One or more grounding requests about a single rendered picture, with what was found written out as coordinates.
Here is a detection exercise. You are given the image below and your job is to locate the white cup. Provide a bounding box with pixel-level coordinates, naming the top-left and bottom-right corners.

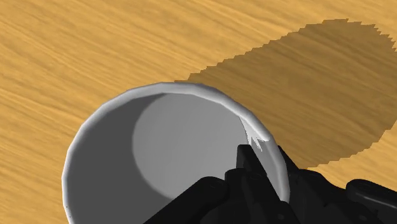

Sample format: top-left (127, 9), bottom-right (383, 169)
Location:
top-left (61, 81), bottom-right (291, 224)

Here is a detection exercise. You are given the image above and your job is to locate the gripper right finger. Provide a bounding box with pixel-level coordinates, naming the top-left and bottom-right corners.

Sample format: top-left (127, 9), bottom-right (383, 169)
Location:
top-left (277, 145), bottom-right (397, 224)

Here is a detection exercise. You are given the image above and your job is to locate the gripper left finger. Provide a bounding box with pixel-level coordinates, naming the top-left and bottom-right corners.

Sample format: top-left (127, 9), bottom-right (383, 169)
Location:
top-left (143, 144), bottom-right (301, 224)

